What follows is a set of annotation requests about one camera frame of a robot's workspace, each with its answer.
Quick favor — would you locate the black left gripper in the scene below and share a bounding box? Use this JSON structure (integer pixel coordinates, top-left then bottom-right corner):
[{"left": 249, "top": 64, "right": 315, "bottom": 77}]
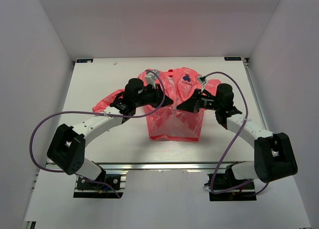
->
[{"left": 134, "top": 84, "right": 173, "bottom": 109}]

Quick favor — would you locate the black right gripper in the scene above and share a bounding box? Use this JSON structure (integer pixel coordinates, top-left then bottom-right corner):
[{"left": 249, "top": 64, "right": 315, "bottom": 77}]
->
[{"left": 177, "top": 88, "right": 221, "bottom": 114}]

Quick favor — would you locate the pink bear print jacket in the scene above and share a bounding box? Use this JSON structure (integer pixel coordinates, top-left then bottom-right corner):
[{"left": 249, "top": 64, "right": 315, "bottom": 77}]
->
[{"left": 91, "top": 67, "right": 222, "bottom": 142}]

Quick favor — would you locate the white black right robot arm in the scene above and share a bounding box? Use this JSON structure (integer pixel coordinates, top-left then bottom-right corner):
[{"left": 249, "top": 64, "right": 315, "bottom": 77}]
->
[{"left": 177, "top": 83, "right": 298, "bottom": 189}]

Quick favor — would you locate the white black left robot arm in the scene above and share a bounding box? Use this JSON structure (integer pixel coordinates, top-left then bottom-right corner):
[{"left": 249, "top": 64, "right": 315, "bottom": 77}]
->
[{"left": 47, "top": 78, "right": 173, "bottom": 189}]

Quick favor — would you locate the blue corner label sticker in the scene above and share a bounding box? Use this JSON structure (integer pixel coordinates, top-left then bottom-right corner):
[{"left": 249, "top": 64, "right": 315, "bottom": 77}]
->
[{"left": 224, "top": 56, "right": 242, "bottom": 61}]

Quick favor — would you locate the blue left corner label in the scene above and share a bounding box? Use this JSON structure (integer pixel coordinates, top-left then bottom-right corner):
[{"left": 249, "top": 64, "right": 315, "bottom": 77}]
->
[{"left": 76, "top": 58, "right": 93, "bottom": 63}]

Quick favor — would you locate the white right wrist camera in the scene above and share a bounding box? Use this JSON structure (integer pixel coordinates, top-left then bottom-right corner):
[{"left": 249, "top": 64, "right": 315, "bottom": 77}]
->
[{"left": 197, "top": 75, "right": 208, "bottom": 92}]

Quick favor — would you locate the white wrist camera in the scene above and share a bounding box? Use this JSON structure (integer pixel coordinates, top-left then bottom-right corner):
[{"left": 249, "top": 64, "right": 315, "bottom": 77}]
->
[
  {"left": 145, "top": 69, "right": 160, "bottom": 88},
  {"left": 197, "top": 75, "right": 208, "bottom": 92}
]

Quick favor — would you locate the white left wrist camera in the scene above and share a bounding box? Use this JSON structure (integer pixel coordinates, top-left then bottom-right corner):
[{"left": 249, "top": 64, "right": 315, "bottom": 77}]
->
[{"left": 145, "top": 69, "right": 160, "bottom": 88}]

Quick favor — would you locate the aluminium right side rail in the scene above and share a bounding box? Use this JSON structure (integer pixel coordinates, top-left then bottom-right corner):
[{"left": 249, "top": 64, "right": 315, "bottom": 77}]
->
[{"left": 242, "top": 57, "right": 270, "bottom": 130}]

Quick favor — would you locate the aluminium rail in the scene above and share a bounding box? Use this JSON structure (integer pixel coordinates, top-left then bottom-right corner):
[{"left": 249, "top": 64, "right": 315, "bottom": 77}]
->
[
  {"left": 242, "top": 57, "right": 270, "bottom": 130},
  {"left": 97, "top": 162, "right": 218, "bottom": 171}
]

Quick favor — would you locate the aluminium front rail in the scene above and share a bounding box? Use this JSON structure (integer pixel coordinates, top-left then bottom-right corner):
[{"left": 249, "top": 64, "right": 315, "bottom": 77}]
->
[{"left": 97, "top": 162, "right": 218, "bottom": 171}]

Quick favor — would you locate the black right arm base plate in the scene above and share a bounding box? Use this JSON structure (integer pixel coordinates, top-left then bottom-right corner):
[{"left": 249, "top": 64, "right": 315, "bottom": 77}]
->
[{"left": 203, "top": 173, "right": 257, "bottom": 202}]

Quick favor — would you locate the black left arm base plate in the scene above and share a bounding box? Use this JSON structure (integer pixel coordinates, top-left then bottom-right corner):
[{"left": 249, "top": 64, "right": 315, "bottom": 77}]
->
[{"left": 73, "top": 173, "right": 126, "bottom": 199}]

